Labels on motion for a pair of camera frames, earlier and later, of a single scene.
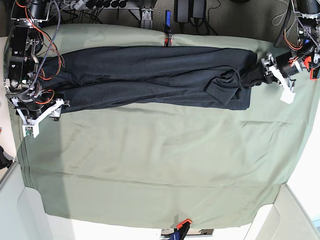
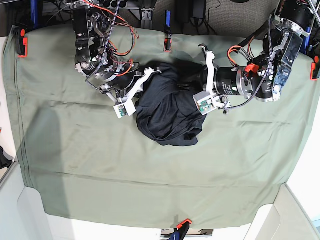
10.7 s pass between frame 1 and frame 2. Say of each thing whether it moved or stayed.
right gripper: moved
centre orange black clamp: stayed
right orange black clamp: stayed
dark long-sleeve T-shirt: moved
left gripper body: moved
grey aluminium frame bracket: stayed
